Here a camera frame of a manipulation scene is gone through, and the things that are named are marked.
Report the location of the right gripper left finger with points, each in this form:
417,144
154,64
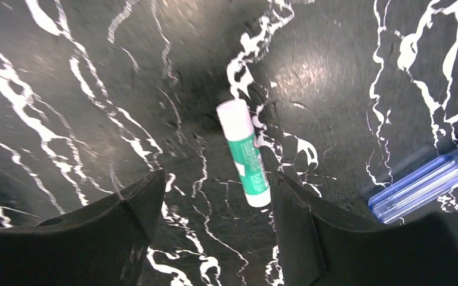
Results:
103,243

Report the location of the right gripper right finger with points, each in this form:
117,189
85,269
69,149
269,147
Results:
320,243

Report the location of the green white glue stick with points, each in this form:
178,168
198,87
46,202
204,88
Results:
238,130

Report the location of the blue pen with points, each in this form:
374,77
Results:
426,184

